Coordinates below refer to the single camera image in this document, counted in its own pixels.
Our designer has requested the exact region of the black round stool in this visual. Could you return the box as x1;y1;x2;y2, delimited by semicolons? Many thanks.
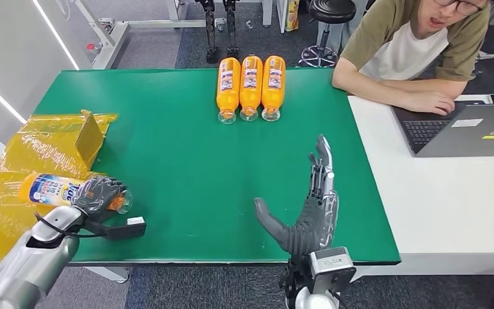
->
299;0;358;69

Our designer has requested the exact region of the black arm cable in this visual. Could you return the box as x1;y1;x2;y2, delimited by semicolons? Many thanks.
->
33;212;107;239

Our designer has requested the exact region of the orange bottle with clear cap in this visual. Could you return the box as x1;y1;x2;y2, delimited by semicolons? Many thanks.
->
261;55;287;123
19;173;134;215
216;56;242;126
239;55;264;123

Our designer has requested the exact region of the green table mat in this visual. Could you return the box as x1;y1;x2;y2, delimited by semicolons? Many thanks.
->
33;68;401;265

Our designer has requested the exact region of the yellow carton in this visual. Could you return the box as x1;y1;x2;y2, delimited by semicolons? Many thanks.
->
284;0;302;33

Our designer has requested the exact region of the black background humanoid robot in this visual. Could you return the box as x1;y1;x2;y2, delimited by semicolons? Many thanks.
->
196;0;241;65

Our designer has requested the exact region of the white metal frame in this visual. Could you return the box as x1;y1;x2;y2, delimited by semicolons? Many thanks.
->
74;0;207;71

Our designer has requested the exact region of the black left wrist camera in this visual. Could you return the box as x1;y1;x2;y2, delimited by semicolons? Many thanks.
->
96;216;148;242

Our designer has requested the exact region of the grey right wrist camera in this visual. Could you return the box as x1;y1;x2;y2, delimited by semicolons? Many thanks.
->
307;246;358;295

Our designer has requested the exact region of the white wall light strip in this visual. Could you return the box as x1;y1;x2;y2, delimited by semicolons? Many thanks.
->
0;69;28;125
32;0;80;71

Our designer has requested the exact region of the person's right hand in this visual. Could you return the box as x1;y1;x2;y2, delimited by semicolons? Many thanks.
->
401;90;456;116

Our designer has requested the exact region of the white table leg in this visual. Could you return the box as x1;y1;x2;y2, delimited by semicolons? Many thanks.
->
82;266;131;285

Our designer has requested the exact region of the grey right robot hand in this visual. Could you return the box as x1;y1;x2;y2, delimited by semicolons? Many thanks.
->
254;135;340;257

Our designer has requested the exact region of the grey laptop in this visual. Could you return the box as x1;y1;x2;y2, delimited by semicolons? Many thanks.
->
392;100;494;159

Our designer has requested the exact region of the yellow plastic bag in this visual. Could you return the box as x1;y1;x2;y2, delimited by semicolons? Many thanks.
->
0;109;119;268

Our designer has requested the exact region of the person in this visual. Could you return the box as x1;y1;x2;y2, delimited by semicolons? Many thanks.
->
332;0;493;116

